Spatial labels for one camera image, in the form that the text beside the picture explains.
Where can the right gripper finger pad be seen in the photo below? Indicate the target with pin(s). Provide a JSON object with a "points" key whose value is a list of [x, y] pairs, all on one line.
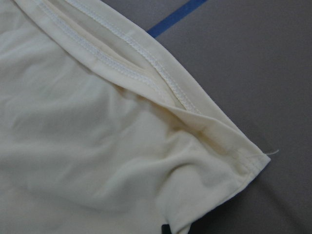
{"points": [[165, 229]]}

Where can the cream long-sleeve graphic shirt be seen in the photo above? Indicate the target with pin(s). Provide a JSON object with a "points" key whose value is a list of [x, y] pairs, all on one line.
{"points": [[103, 131]]}

